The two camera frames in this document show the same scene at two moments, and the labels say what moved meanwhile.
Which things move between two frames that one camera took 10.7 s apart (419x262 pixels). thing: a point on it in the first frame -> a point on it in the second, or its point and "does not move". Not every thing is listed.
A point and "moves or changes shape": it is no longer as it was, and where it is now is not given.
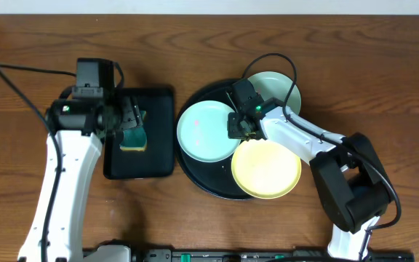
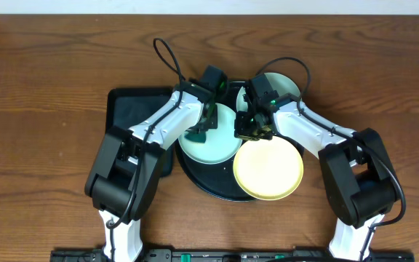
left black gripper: (128, 118) -> (209, 121)
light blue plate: (275, 84) does not move
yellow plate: (265, 169) does not move
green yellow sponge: (135, 138) moves or changes shape
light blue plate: (203, 132) does not move
